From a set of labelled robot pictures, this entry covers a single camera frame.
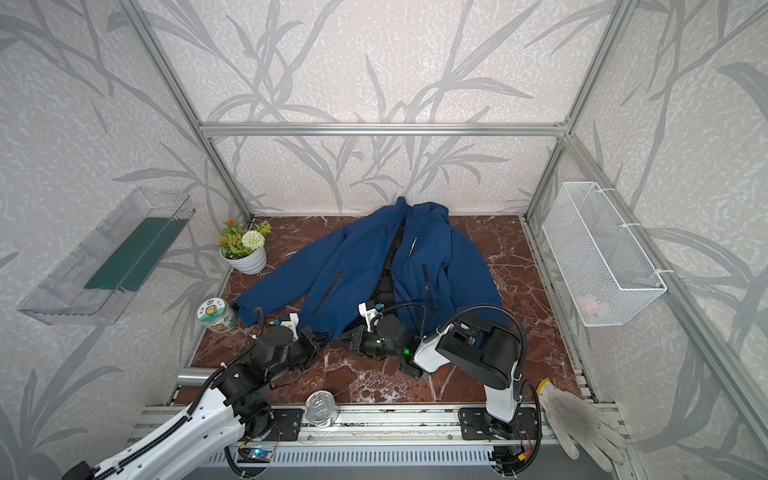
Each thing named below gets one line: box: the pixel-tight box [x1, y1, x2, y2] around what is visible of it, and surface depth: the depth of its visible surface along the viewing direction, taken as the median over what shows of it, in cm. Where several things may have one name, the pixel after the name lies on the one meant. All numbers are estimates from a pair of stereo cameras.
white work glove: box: [537, 378, 627, 473], surface depth 75 cm
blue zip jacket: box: [234, 198, 507, 339], surface depth 100 cm
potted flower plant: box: [218, 218, 273, 275], surface depth 96 cm
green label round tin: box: [197, 297, 237, 333], surface depth 88 cm
